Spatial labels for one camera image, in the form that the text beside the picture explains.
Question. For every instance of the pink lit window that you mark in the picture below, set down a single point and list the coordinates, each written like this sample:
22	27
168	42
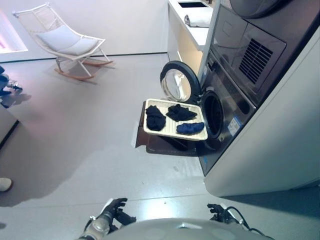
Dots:
8	32

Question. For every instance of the white counter cabinet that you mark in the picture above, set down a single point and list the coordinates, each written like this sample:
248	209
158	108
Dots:
190	37

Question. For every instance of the dark dryer with vent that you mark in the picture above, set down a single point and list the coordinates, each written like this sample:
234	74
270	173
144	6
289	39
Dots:
250	45

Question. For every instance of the beige partition with black edge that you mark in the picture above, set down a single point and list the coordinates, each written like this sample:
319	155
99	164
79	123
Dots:
6	127

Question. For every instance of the person in dark trousers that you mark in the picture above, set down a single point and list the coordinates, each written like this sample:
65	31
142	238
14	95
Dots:
4	184

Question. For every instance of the white wicker tray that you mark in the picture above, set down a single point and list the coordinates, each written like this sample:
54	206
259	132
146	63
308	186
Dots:
171	126

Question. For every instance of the round glass washer door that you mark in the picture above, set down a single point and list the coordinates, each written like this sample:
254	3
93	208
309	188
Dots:
175	82

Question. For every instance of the grey robot torso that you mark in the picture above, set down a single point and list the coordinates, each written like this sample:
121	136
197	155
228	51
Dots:
185	231

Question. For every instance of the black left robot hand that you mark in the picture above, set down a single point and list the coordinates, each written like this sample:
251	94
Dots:
113	208

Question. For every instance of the black garment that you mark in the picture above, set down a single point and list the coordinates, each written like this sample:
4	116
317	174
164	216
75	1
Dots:
181	112
155	118

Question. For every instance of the dark brown stool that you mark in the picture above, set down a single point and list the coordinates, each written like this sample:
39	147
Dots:
165	146

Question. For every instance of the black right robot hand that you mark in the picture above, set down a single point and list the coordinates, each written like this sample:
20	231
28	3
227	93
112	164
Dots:
220	212

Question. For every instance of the blue garment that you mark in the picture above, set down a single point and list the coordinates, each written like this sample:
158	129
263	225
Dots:
190	128

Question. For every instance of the pale grey chair cushion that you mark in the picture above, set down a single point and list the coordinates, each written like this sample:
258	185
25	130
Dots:
66	41

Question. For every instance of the folded white towel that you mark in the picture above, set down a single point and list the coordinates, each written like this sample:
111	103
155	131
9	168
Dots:
198	21

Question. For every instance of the small background humanoid robot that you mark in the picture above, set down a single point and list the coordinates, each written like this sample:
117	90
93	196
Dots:
6	82

